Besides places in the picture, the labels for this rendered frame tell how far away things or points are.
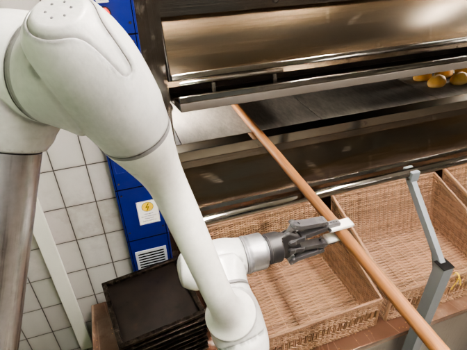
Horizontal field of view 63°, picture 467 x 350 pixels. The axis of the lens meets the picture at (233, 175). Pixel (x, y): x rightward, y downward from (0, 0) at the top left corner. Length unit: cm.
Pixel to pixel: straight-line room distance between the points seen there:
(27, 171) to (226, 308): 39
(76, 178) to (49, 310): 62
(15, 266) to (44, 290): 107
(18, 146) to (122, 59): 20
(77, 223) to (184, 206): 89
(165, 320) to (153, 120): 96
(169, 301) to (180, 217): 79
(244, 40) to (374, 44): 48
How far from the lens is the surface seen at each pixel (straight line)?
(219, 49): 126
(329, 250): 173
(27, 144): 56
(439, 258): 138
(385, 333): 162
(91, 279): 167
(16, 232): 61
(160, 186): 58
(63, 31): 42
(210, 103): 115
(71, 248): 155
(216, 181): 147
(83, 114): 45
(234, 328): 77
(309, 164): 161
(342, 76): 132
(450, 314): 177
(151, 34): 121
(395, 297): 89
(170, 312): 136
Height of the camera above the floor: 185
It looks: 33 degrees down
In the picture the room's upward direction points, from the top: 2 degrees counter-clockwise
